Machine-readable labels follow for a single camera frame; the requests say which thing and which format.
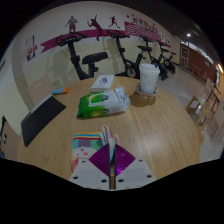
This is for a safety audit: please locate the group of wooden chairs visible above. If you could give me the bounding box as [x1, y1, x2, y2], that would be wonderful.
[184, 78, 224, 143]

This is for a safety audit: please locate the green wet wipes pack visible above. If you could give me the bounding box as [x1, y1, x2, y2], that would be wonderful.
[76, 86, 131, 120]

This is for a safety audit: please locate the wall notice poster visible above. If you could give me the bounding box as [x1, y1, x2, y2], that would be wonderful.
[25, 34, 38, 62]

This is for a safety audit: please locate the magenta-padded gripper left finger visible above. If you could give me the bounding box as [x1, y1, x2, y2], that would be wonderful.
[68, 142, 113, 191]

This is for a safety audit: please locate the blue and orange marker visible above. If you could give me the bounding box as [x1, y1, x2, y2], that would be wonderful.
[51, 86, 71, 96]

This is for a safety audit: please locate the black flat pad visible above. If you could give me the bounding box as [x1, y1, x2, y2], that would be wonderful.
[20, 94, 67, 148]

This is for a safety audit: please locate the small white box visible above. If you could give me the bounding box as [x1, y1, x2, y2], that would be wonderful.
[90, 74, 115, 93]

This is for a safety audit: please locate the brown tape roll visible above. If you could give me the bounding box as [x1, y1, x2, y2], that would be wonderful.
[134, 83, 158, 105]

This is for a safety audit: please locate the colourful checkered towel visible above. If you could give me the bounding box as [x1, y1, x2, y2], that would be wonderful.
[70, 125, 120, 173]

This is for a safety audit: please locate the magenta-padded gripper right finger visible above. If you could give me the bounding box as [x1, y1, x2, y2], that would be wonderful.
[112, 143, 157, 191]

